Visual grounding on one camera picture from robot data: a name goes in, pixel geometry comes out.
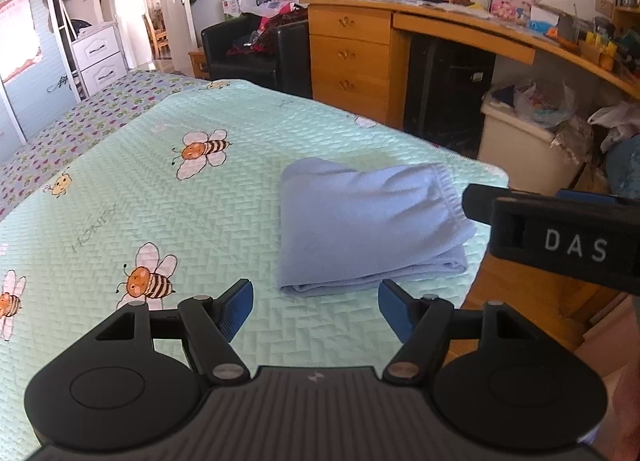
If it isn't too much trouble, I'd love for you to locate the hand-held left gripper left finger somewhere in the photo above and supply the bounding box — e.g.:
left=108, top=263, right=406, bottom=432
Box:
left=94, top=278, right=254, bottom=387

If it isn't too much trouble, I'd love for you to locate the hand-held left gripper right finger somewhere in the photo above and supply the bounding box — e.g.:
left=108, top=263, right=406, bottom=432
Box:
left=377, top=278, right=540, bottom=387

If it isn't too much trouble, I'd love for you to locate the wooden chair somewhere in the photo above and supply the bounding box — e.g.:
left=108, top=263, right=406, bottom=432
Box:
left=142, top=11, right=171, bottom=62

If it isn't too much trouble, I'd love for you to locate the small wooden stool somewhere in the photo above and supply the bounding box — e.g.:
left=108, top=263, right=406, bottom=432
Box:
left=187, top=46, right=212, bottom=80

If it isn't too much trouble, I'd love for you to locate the wide photo frame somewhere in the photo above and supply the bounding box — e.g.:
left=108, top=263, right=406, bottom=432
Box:
left=490, top=0, right=537, bottom=22

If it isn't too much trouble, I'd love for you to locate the pile of dark red clothes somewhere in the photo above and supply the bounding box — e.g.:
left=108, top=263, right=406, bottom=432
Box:
left=225, top=5, right=308, bottom=59

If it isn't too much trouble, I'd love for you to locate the white storage bin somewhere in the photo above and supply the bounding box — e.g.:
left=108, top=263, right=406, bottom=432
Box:
left=480, top=91, right=586, bottom=194

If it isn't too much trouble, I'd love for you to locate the clear plastic bag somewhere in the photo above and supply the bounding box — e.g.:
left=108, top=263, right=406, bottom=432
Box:
left=514, top=82, right=577, bottom=128

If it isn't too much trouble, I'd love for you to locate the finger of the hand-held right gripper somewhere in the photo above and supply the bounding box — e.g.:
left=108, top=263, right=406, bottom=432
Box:
left=557, top=188, right=640, bottom=210
left=462, top=183, right=521, bottom=225

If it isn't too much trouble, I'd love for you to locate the person's right forearm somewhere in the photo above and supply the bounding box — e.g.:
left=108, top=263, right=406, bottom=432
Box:
left=607, top=366, right=640, bottom=461

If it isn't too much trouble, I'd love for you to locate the white room door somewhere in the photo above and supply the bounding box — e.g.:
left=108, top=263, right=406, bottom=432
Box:
left=162, top=0, right=198, bottom=76

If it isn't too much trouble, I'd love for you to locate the green white carton box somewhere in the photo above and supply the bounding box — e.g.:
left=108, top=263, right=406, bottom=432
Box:
left=220, top=0, right=256, bottom=22

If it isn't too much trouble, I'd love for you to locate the black armchair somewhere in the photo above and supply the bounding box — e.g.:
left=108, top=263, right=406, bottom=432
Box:
left=200, top=16, right=313, bottom=100

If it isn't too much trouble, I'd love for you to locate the crumpled white plastic bag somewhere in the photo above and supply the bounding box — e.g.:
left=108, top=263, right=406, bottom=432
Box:
left=587, top=101, right=640, bottom=152

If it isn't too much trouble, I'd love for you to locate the mint green bee-print quilt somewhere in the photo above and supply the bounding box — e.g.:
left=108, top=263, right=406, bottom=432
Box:
left=0, top=78, right=512, bottom=461

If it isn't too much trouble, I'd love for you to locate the white drawer cabinet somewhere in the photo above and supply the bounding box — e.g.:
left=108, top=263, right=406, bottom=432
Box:
left=42, top=0, right=128, bottom=96

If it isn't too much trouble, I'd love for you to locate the sliding door wardrobe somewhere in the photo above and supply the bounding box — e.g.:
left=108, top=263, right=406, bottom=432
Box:
left=0, top=0, right=81, bottom=166

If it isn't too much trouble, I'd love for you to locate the pink-framed paper poster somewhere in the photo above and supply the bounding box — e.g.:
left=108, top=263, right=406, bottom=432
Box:
left=0, top=0, right=46, bottom=84

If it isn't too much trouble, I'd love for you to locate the wooden desk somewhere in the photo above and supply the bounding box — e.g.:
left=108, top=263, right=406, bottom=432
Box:
left=299, top=0, right=640, bottom=142

